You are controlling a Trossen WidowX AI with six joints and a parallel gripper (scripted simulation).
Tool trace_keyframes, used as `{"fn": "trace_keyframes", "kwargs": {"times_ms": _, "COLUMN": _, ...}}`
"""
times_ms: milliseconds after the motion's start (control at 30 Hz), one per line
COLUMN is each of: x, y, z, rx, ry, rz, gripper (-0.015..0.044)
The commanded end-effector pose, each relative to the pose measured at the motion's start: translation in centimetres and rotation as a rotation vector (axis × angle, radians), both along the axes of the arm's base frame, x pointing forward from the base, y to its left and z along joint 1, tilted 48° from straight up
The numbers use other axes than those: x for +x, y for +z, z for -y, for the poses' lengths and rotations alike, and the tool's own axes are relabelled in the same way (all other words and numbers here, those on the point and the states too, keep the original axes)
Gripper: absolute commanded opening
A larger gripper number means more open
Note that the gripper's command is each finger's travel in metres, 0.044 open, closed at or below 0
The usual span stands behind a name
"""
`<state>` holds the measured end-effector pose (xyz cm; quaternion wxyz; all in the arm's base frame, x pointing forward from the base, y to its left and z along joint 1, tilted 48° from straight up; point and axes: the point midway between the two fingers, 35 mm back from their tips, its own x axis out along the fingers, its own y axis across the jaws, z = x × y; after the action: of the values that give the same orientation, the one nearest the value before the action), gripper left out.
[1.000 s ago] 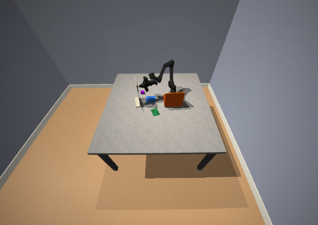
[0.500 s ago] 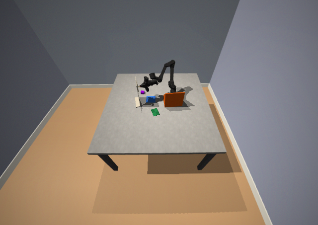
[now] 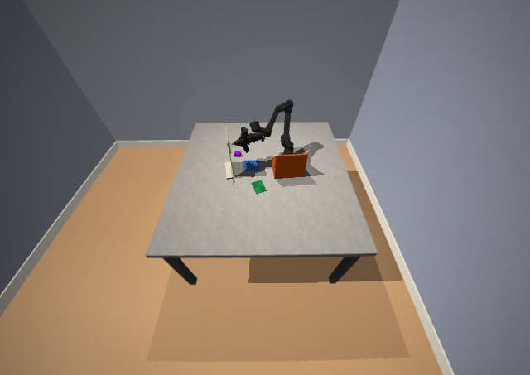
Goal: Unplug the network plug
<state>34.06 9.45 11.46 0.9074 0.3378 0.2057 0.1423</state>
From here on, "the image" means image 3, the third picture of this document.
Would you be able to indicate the green flat square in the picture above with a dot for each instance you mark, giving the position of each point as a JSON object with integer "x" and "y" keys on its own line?
{"x": 258, "y": 186}

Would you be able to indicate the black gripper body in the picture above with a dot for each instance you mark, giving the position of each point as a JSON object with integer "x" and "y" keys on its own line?
{"x": 248, "y": 138}

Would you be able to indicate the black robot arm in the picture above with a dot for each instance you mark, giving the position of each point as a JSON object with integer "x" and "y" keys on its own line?
{"x": 267, "y": 131}

